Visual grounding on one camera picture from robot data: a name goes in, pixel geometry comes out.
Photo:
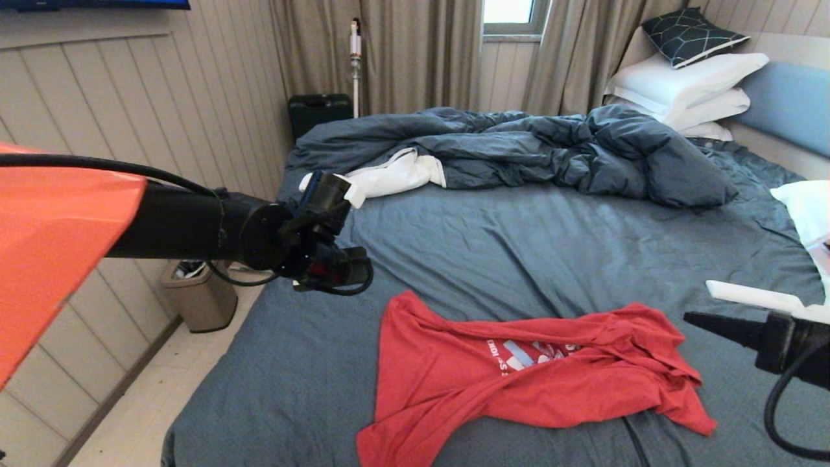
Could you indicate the bed with blue sheet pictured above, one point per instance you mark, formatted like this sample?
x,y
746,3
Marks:
x,y
519,246

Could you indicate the white flat remote control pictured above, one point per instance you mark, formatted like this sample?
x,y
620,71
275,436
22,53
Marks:
x,y
752,295

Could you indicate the dark blue crumpled duvet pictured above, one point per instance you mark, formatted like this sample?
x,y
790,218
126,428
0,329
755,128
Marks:
x,y
519,148

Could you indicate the red printed t-shirt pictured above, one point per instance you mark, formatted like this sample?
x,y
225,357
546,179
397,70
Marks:
x,y
454,376

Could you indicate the blue headboard cushion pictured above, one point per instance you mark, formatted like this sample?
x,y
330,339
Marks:
x,y
791,102

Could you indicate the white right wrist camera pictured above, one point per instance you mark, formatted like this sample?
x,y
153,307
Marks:
x,y
814,314

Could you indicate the black plastic bin liner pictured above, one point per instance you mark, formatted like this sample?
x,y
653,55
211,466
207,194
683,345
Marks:
x,y
189,268

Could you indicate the taupe trash bin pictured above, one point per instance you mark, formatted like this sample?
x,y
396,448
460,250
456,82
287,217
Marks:
x,y
207,305

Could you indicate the white stick vacuum cleaner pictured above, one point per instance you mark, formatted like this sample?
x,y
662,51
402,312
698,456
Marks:
x,y
356,56

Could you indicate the large white pillow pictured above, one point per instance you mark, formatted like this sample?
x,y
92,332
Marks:
x,y
677,82

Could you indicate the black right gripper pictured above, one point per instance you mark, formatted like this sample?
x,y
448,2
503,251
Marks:
x,y
797,350

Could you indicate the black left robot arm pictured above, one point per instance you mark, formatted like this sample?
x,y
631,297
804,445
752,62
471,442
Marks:
x,y
65,246

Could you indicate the wall-mounted television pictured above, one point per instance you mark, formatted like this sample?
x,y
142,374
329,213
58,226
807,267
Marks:
x,y
97,3

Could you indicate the window with grey frame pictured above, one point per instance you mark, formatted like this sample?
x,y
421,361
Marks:
x,y
512,12

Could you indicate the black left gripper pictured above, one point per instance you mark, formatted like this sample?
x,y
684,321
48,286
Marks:
x,y
337,269

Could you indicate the black suitcase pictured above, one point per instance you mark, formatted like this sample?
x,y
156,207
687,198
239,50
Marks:
x,y
318,111

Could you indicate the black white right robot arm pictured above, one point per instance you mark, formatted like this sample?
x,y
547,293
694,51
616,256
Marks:
x,y
825,266

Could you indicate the dark geometric patterned cushion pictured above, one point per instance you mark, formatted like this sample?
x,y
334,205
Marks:
x,y
690,37

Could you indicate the white blanket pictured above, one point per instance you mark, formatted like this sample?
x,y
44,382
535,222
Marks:
x,y
402,175

